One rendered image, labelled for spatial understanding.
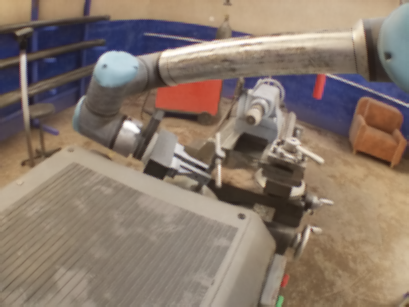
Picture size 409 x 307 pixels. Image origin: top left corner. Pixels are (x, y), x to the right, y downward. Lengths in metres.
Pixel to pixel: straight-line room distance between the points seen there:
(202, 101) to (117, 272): 3.83
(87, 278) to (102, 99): 0.37
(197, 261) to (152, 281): 0.07
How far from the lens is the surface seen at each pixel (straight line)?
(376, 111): 5.05
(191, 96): 4.11
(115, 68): 0.58
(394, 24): 0.35
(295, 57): 0.51
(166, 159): 0.66
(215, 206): 0.50
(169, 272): 0.39
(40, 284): 0.38
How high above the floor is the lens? 1.64
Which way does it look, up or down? 28 degrees down
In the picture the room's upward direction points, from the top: 10 degrees clockwise
